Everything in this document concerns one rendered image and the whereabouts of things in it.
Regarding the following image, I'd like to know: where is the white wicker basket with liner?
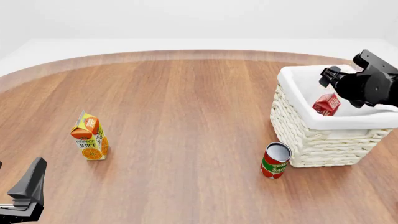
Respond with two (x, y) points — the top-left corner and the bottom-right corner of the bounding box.
(269, 63), (398, 168)

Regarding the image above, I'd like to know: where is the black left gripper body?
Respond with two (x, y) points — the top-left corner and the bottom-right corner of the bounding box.
(0, 198), (45, 224)

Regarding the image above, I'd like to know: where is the orange juice carton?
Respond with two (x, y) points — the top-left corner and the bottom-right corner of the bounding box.
(70, 110), (110, 161)

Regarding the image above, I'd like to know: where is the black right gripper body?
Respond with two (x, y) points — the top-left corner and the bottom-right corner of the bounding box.
(319, 65), (343, 88)

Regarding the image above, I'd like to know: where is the red milk carton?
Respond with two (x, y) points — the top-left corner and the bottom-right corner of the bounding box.
(312, 92), (341, 117)

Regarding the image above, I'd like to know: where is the red tomato sauce can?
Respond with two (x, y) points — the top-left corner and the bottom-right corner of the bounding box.
(260, 142), (292, 180)

